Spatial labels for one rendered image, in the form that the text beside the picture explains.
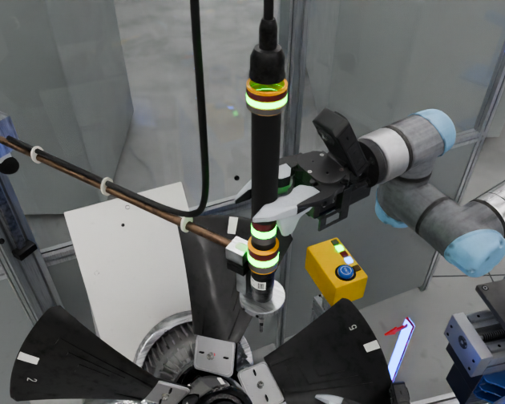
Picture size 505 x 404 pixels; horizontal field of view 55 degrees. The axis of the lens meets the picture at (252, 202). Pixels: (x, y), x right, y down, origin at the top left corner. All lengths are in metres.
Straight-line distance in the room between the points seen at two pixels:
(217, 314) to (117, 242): 0.31
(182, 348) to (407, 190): 0.55
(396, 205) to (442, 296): 1.99
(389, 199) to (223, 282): 0.34
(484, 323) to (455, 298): 1.36
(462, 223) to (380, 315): 1.88
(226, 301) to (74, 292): 0.85
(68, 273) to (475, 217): 1.22
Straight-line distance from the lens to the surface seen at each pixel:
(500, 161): 3.87
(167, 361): 1.04
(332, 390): 1.00
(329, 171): 0.64
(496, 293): 1.44
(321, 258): 1.34
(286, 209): 0.59
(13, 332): 1.79
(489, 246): 0.74
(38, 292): 1.45
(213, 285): 0.92
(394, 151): 0.70
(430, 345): 2.57
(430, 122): 0.77
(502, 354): 1.41
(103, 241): 1.10
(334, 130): 0.59
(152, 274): 1.11
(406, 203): 0.79
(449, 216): 0.76
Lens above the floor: 2.06
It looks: 42 degrees down
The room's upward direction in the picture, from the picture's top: straight up
